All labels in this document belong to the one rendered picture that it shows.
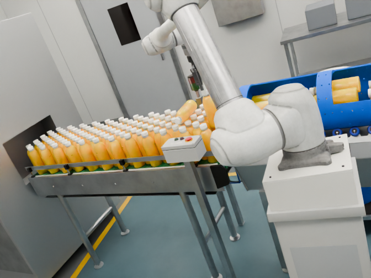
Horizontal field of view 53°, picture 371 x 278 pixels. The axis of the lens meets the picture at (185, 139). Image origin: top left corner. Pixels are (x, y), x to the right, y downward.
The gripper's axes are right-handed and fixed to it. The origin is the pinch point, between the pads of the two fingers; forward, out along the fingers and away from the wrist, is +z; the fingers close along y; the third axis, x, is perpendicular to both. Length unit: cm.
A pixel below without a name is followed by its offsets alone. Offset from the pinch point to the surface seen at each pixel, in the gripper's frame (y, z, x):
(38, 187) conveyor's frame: -25, 43, 149
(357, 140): -9, 35, -72
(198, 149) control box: -30.4, 21.4, -2.1
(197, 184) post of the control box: -30, 43, 7
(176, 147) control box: -33.1, 17.5, 8.0
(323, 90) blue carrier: -8, 9, -62
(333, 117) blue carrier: -11, 21, -65
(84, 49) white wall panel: 276, -14, 339
